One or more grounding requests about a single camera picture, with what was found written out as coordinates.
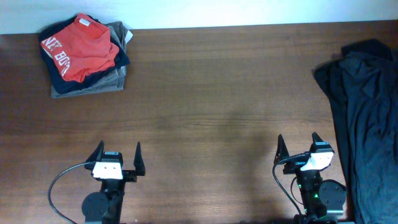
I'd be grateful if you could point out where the folded grey garment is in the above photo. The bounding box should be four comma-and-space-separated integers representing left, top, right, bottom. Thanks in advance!
51, 21, 133, 98

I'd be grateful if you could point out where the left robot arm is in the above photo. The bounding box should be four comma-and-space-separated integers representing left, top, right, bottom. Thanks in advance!
81, 141, 146, 224

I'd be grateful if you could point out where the folded orange printed t-shirt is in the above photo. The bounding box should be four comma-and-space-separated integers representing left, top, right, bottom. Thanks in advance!
40, 13, 119, 83

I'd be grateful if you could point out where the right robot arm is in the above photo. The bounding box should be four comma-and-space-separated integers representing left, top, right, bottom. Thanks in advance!
272, 132, 347, 224

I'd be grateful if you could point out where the dark teal t-shirt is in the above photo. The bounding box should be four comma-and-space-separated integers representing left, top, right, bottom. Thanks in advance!
330, 51, 398, 224

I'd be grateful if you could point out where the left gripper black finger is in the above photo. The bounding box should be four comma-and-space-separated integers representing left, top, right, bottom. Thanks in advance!
86, 141, 104, 162
134, 142, 146, 176

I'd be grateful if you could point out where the black garment pile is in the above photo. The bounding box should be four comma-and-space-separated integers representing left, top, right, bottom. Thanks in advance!
313, 39, 397, 186

